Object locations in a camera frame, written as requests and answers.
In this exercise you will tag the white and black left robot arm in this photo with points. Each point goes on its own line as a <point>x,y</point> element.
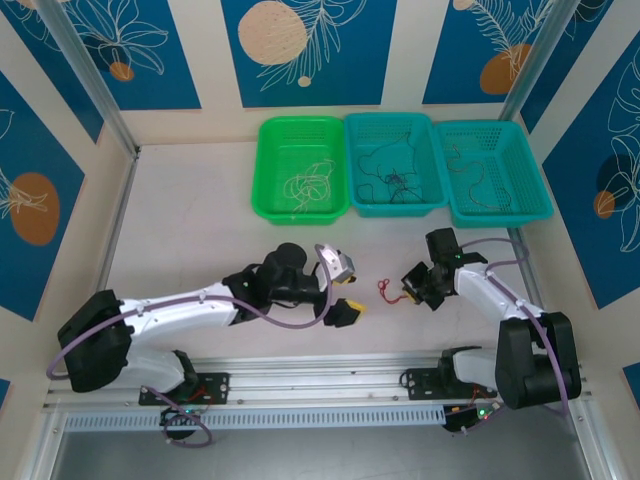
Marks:
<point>185,310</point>

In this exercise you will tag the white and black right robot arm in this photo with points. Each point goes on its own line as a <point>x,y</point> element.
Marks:
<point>480,290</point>

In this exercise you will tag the green plastic basket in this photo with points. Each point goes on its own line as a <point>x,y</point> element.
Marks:
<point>280,150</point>

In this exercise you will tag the black right controller board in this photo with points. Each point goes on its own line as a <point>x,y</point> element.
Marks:
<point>462,417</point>

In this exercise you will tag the black controller board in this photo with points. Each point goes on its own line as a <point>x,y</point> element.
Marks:
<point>180,422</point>
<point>462,417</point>

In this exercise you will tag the teal plastic basket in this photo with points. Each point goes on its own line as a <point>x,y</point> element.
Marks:
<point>495,132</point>
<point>385,122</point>

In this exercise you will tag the black left controller board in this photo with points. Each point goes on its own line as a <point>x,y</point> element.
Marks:
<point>180,422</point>

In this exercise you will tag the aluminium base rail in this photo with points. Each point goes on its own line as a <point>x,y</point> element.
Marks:
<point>325,375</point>

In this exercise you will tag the aluminium side rail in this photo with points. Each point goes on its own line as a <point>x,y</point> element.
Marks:
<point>117,225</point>
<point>531,280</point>

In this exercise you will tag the aluminium frame post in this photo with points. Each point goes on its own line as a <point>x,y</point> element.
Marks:
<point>95,85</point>
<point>532,60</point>

